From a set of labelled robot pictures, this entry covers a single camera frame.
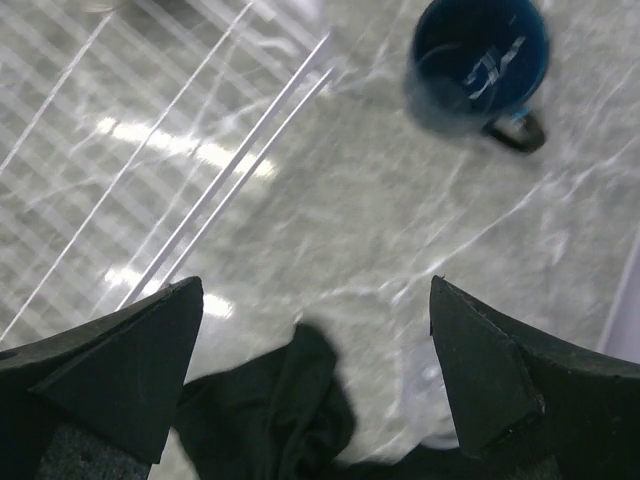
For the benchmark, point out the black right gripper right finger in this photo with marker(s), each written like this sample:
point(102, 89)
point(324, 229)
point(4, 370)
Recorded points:
point(529, 405)

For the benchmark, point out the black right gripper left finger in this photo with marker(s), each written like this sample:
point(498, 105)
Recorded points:
point(97, 401)

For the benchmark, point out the blue enamel mug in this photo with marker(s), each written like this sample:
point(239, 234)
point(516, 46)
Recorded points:
point(473, 66)

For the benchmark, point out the clear plastic cup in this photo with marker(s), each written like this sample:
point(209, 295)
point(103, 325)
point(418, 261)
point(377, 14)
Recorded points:
point(423, 399)

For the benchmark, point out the black cloth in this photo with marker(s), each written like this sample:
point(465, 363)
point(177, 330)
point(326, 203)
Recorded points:
point(285, 415)

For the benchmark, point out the white wire dish rack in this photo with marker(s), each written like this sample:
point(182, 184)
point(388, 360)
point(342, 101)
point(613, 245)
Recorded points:
point(123, 124)

